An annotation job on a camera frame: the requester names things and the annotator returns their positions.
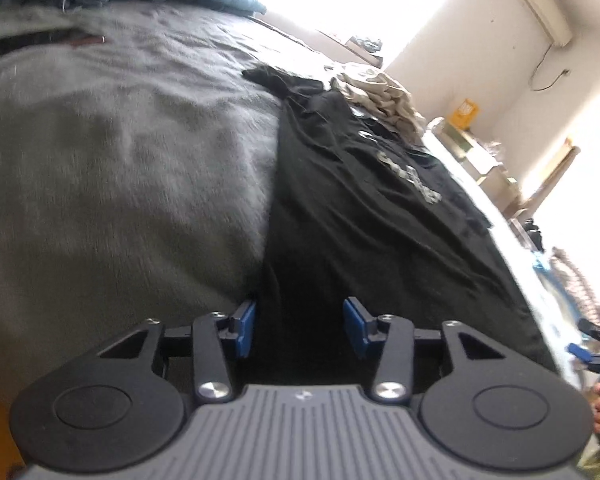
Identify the white air conditioner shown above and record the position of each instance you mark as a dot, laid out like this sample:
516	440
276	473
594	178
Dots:
542	2

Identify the dark smartphone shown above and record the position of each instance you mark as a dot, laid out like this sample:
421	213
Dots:
35	41

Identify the bright window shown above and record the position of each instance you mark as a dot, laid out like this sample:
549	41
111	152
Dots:
340	0

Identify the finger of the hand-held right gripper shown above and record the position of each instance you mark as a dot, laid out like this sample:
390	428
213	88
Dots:
587	355
591	327

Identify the blue folded cloth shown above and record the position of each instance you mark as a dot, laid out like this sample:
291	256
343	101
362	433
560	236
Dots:
545	266

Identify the cream desk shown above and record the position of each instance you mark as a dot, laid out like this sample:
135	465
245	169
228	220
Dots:
480	160

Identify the striped woolly blanket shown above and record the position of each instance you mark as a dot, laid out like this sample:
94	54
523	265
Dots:
580	275

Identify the pair of dark sneakers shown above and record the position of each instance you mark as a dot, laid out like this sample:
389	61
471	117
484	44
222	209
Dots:
365	44

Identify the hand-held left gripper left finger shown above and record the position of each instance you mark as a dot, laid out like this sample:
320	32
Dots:
245	327

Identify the yellow box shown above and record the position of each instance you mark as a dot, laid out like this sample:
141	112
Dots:
464	114

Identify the black printed t-shirt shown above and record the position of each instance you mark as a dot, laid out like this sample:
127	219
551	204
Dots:
370	240

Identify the white folded cloth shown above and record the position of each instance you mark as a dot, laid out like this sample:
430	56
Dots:
557	310

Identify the beige crumpled garment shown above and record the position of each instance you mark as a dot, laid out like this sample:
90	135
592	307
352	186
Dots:
380	95

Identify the wooden frame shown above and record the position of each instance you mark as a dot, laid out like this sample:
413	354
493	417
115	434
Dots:
555	175

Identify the black bags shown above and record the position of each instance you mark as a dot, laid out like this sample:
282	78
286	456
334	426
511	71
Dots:
532	232

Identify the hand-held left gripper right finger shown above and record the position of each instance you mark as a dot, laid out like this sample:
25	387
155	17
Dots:
355	327

